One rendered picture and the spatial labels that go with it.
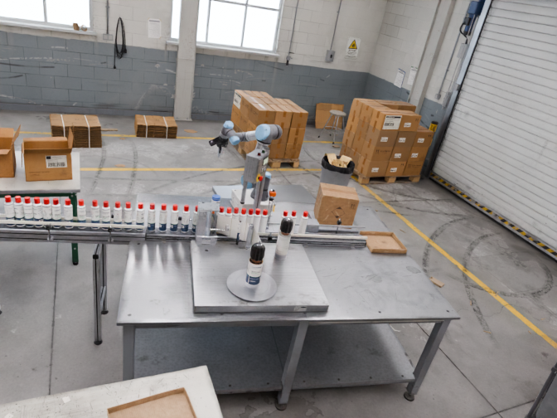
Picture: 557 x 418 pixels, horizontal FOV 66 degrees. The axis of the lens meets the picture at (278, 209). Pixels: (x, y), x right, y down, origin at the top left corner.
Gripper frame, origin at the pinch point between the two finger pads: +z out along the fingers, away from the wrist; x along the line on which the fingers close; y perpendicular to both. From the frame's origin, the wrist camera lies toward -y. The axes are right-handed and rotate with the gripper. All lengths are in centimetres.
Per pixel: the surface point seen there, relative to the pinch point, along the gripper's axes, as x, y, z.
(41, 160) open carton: 40, -126, 39
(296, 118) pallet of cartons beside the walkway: 131, 239, 127
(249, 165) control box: -61, -21, -65
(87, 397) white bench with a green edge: -161, -153, -58
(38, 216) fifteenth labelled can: -37, -145, -6
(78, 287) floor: -50, -119, 99
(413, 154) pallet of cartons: 19, 401, 105
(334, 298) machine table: -163, -4, -55
